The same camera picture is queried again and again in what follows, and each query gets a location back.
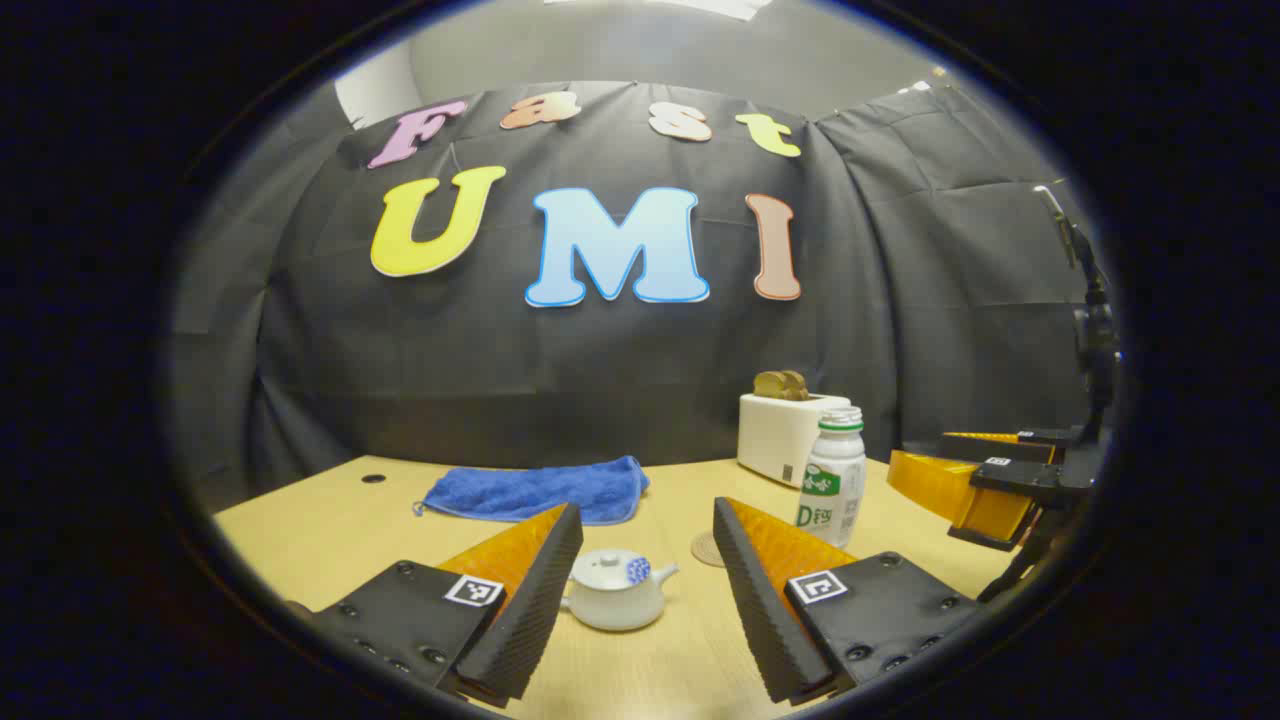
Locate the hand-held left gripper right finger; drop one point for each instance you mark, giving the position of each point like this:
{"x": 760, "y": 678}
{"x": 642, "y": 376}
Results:
{"x": 760, "y": 610}

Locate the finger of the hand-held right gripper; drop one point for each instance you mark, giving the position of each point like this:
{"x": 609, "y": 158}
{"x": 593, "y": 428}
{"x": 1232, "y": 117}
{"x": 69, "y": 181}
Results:
{"x": 1030, "y": 480}
{"x": 1010, "y": 450}

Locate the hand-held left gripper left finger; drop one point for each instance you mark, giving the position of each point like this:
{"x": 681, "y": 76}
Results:
{"x": 530, "y": 610}

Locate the round wooden coaster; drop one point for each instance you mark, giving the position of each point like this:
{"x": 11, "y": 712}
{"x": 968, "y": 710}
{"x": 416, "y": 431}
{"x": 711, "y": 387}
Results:
{"x": 705, "y": 550}

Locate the white ceramic teacup with spout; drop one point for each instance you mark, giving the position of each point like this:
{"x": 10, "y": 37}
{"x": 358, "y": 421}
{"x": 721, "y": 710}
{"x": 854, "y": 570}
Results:
{"x": 615, "y": 610}

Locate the white teacup lid blue pattern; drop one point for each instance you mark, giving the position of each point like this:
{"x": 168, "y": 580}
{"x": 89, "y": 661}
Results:
{"x": 605, "y": 570}

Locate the white plastic water bottle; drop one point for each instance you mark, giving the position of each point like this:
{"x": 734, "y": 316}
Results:
{"x": 832, "y": 480}

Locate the blue towel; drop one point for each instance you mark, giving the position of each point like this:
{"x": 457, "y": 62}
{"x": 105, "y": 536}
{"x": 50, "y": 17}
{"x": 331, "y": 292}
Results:
{"x": 540, "y": 490}

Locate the white toaster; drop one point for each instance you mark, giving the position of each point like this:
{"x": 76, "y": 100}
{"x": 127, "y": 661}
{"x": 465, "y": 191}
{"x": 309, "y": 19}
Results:
{"x": 775, "y": 440}

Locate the brown bread slice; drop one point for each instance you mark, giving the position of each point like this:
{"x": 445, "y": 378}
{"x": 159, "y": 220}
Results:
{"x": 768, "y": 385}
{"x": 797, "y": 385}

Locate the black backdrop cloth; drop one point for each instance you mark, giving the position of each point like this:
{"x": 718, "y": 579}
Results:
{"x": 600, "y": 370}

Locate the bright ceiling light panel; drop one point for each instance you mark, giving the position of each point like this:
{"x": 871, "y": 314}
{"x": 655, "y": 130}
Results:
{"x": 690, "y": 6}

